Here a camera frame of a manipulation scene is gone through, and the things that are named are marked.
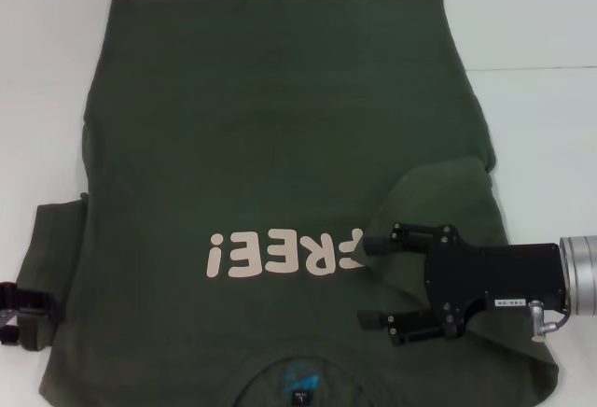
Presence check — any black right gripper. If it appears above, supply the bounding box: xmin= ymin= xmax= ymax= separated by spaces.
xmin=356 ymin=222 xmax=569 ymax=347

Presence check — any dark green FREE t-shirt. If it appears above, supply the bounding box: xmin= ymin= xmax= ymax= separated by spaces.
xmin=18 ymin=0 xmax=561 ymax=407

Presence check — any right arm cable connector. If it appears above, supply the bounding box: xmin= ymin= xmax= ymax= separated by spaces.
xmin=529 ymin=299 xmax=568 ymax=345

